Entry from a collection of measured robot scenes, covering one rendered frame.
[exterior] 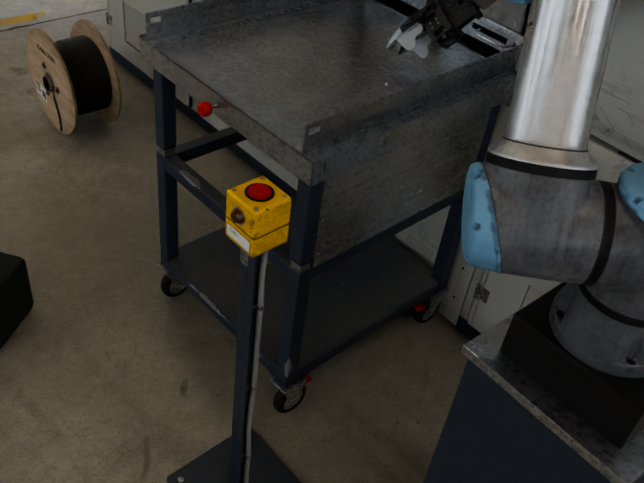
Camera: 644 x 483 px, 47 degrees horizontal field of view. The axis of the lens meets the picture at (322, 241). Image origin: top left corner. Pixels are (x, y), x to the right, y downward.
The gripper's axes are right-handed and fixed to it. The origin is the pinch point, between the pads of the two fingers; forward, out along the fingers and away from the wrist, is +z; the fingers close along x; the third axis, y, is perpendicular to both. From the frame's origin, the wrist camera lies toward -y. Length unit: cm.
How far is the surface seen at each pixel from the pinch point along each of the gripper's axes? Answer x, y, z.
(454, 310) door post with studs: 62, 51, 44
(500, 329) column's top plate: -29, 71, 0
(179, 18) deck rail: -26, -28, 34
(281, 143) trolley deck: -34.3, 19.2, 19.7
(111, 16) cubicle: 64, -134, 122
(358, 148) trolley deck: -24.0, 25.6, 9.8
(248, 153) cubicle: 68, -41, 91
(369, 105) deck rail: -22.8, 19.1, 4.0
